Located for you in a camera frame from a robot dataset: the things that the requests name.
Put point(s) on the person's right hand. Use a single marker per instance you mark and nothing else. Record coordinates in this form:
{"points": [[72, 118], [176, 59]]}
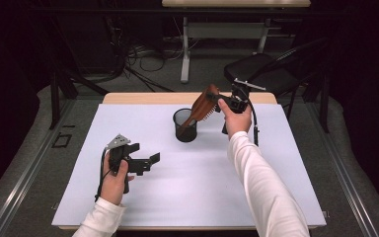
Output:
{"points": [[237, 123]]}

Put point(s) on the black mesh pen holder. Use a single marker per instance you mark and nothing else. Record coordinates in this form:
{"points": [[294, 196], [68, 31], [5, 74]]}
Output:
{"points": [[186, 136]]}

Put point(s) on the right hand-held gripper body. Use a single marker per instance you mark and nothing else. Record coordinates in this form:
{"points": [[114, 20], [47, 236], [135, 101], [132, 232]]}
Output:
{"points": [[240, 98]]}

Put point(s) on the aluminium floor rail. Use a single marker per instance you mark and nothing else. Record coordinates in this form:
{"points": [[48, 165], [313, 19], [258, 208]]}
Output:
{"points": [[19, 184], [345, 171]]}

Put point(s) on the black metal stand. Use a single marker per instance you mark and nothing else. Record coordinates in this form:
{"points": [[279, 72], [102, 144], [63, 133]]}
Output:
{"points": [[64, 89], [319, 98]]}

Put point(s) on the person's left hand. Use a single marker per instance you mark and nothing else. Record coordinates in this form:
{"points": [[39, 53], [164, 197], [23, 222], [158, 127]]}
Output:
{"points": [[113, 186]]}

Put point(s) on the black folding chair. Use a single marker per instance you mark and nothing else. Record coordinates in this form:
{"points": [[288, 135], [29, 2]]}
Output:
{"points": [[269, 70]]}

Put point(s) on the white metal desk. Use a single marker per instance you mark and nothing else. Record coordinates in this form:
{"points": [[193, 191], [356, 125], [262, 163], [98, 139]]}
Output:
{"points": [[230, 29]]}

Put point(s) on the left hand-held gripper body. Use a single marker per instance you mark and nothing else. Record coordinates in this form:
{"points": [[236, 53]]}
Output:
{"points": [[118, 154]]}

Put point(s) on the wooden hairbrush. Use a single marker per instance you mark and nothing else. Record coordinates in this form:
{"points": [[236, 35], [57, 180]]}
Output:
{"points": [[203, 104]]}

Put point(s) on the white table sheet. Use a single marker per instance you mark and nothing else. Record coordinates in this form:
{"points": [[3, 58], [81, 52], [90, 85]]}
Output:
{"points": [[190, 184]]}

